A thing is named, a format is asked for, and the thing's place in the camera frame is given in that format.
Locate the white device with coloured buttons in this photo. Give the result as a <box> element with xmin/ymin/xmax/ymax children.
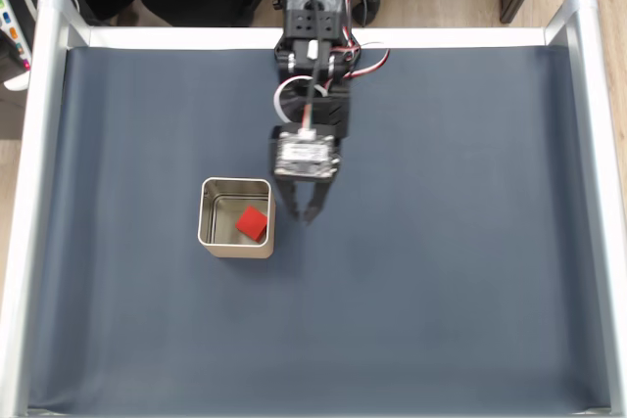
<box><xmin>0</xmin><ymin>0</ymin><xmax>66</xmax><ymax>92</ymax></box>

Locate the white silver table frame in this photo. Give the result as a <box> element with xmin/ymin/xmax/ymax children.
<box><xmin>0</xmin><ymin>0</ymin><xmax>627</xmax><ymax>418</ymax></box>

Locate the red white servo wire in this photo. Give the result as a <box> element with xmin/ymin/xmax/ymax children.
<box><xmin>341</xmin><ymin>40</ymin><xmax>392</xmax><ymax>82</ymax></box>

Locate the dark blue table mat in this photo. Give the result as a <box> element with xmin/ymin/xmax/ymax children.
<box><xmin>26</xmin><ymin>43</ymin><xmax>613</xmax><ymax>415</ymax></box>

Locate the bare camera circuit board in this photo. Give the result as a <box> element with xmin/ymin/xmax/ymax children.
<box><xmin>270</xmin><ymin>125</ymin><xmax>343</xmax><ymax>180</ymax></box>

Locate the black camera cable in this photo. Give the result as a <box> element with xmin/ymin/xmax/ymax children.
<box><xmin>302</xmin><ymin>0</ymin><xmax>328</xmax><ymax>134</ymax></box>

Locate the square metal tin container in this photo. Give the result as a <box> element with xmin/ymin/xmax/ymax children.
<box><xmin>196</xmin><ymin>176</ymin><xmax>277</xmax><ymax>260</ymax></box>

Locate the red cube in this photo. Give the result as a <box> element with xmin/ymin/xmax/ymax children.
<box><xmin>234</xmin><ymin>205</ymin><xmax>269</xmax><ymax>243</ymax></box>

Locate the white looped servo wire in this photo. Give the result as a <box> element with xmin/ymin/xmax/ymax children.
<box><xmin>271</xmin><ymin>74</ymin><xmax>330</xmax><ymax>121</ymax></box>

